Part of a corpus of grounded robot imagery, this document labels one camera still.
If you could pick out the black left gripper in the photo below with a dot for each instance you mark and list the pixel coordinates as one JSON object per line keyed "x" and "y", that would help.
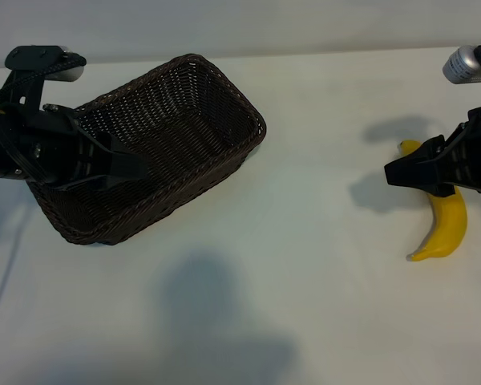
{"x": 56, "y": 148}

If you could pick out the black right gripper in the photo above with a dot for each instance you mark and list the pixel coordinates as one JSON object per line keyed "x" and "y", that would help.
{"x": 473, "y": 156}

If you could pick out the dark brown wicker basket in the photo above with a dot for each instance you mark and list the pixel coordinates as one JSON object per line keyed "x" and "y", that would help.
{"x": 176, "y": 132}

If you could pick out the yellow banana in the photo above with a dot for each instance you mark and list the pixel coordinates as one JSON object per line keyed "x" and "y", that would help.
{"x": 449, "y": 224}

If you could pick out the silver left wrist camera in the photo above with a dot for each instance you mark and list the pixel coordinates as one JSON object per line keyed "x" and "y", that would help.
{"x": 71, "y": 74}

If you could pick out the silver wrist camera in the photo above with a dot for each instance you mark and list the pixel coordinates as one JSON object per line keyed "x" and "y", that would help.
{"x": 71, "y": 74}
{"x": 461, "y": 66}

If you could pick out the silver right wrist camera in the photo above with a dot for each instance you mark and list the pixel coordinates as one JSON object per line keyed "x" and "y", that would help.
{"x": 461, "y": 66}

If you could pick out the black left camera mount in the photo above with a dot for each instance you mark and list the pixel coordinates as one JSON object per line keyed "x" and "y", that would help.
{"x": 28, "y": 56}

